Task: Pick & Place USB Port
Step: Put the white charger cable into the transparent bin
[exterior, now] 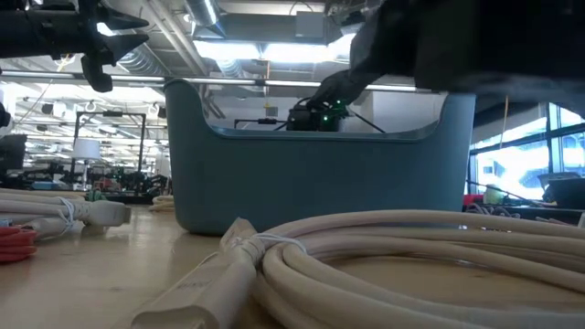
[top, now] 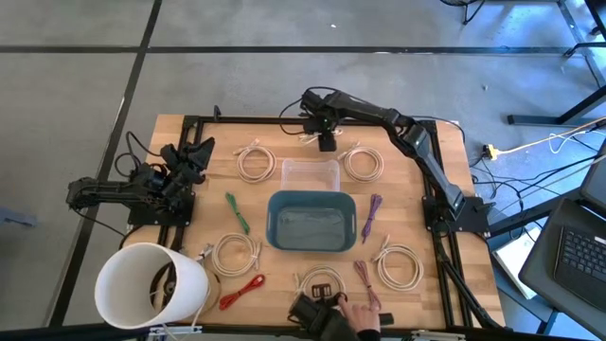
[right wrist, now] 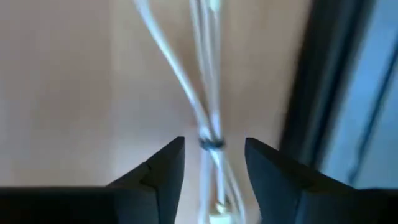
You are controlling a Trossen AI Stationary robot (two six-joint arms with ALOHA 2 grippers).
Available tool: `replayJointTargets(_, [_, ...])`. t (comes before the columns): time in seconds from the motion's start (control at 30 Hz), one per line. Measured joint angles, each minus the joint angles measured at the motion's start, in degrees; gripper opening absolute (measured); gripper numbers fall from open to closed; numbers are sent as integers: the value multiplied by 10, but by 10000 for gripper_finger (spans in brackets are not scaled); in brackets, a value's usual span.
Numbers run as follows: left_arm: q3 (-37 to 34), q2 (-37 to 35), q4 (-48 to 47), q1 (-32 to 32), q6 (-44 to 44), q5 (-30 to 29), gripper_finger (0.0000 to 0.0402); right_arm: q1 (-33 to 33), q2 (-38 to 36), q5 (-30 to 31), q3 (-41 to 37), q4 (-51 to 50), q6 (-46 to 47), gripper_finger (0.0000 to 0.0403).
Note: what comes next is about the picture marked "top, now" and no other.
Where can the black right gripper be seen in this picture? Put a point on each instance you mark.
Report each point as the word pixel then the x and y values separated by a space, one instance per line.
pixel 324 111

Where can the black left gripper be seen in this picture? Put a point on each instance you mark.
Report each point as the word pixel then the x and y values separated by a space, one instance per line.
pixel 182 175

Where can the blue plastic bin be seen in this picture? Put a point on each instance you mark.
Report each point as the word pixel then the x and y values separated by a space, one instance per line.
pixel 310 227

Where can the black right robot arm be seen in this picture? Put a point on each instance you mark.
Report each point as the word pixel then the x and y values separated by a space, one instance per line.
pixel 426 156

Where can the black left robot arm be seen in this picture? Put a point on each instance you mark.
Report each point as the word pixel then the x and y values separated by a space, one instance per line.
pixel 109 189

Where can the person's forearm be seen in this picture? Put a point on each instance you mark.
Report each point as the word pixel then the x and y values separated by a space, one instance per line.
pixel 368 335

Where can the clear plastic bin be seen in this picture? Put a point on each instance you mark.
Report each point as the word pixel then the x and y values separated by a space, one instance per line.
pixel 310 175

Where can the black slotted block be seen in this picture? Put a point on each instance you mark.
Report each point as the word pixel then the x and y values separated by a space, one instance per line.
pixel 321 291

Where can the yellow power strip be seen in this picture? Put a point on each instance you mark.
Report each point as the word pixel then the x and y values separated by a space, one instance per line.
pixel 491 152

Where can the person's hand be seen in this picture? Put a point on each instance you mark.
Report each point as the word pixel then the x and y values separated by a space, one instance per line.
pixel 362 315

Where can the small black block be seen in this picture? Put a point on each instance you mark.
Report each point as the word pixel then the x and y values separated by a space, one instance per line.
pixel 386 318

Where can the black metal stand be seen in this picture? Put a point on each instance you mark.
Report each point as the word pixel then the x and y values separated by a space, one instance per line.
pixel 535 119

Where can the white book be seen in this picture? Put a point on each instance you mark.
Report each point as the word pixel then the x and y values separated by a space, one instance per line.
pixel 513 258

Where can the dark grey laptop lid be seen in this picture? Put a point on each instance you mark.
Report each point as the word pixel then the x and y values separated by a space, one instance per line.
pixel 596 184

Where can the dark grey open laptop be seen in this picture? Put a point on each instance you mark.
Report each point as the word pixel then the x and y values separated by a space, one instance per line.
pixel 577 256

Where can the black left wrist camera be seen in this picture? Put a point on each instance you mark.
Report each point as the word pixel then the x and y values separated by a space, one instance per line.
pixel 169 154

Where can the black frame clamp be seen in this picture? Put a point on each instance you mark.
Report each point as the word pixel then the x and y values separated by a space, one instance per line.
pixel 217 113

